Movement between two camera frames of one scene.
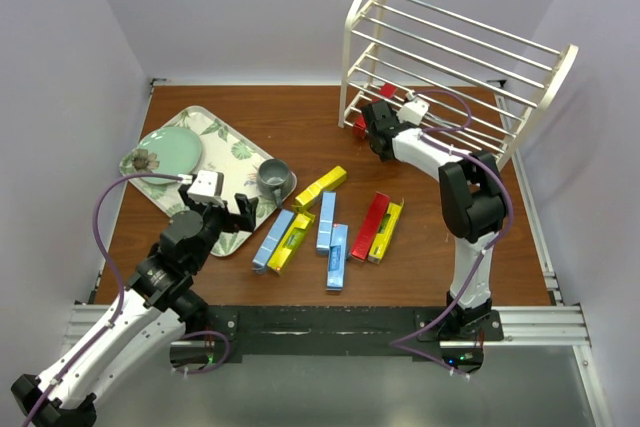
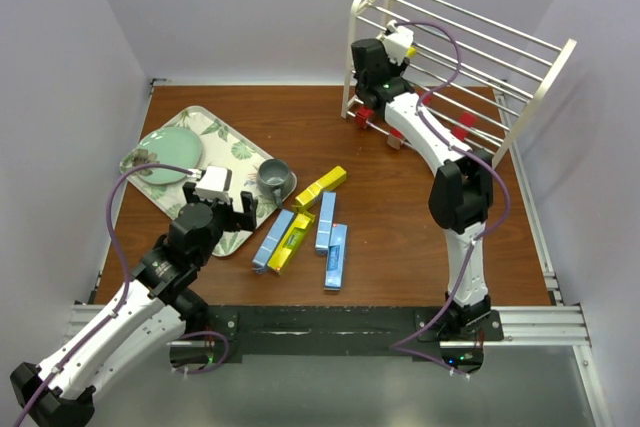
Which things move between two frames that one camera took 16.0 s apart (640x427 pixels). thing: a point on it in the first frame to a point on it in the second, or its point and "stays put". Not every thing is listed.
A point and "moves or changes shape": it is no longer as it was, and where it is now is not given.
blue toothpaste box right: [337, 265] stays put
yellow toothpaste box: [289, 244] stays put
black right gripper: [393, 113] to [396, 70]
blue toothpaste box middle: [326, 220] stays put
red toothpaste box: [359, 128] moves or changes shape
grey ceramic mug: [272, 176] stays put
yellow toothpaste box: [330, 180] stays put
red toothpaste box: [369, 225] to [468, 119]
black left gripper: [234, 222] stays put
